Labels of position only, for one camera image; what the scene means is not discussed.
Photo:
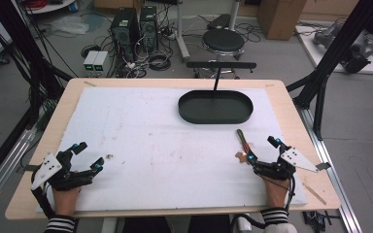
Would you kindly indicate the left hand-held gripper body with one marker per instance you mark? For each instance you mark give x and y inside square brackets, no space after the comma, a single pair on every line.
[53,168]

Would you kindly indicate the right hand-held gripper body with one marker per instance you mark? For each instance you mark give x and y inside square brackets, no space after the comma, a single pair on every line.
[283,165]

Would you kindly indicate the slim bronze metal object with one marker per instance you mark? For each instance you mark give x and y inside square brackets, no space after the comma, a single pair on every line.
[242,139]

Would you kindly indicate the person's right hand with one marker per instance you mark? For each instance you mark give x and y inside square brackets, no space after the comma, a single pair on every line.
[277,192]

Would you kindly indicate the person's left hand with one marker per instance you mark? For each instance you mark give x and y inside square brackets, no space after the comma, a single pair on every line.
[65,200]

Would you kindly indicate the thin wooden stick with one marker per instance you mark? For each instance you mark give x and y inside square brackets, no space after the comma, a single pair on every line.
[314,193]

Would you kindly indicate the black oval tray T-bar stand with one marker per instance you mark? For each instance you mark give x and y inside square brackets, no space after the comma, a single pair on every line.
[215,108]

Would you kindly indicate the white table leg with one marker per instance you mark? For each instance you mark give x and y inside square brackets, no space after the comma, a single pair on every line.
[109,226]

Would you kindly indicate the black electronic parts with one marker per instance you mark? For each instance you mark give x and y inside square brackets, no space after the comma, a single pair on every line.
[317,220]

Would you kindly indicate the white foam mat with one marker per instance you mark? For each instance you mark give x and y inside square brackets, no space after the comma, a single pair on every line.
[162,152]

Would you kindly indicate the white power supply unit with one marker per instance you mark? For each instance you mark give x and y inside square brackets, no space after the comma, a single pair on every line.
[101,61]
[90,61]

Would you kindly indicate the person's legs dark trousers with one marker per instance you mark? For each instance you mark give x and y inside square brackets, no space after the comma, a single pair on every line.
[175,225]

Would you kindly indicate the white floor board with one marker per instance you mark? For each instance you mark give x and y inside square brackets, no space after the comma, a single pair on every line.
[311,48]

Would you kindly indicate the black round stool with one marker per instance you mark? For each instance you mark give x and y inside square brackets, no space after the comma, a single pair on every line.
[223,40]

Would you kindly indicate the clear plastic bag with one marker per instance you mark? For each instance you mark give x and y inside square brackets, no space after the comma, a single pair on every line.
[69,25]

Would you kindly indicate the grey robot device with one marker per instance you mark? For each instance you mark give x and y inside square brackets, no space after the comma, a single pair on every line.
[356,48]

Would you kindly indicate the large black computer tower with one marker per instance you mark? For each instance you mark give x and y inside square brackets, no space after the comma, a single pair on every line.
[124,32]

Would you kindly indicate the brown cardboard box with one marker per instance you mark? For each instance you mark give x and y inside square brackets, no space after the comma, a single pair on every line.
[280,17]

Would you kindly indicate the slim black computer tower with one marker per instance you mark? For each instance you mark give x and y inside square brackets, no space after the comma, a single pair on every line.
[149,27]

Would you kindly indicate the white stand leg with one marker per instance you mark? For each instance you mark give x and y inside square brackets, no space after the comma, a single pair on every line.
[182,35]

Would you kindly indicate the round white table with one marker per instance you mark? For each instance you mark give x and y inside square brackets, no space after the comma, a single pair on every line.
[50,6]

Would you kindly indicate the aluminium rail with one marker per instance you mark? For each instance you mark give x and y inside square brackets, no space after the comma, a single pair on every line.
[333,181]
[3,174]

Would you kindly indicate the black metal frame post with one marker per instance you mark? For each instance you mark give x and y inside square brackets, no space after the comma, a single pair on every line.
[333,55]
[29,48]

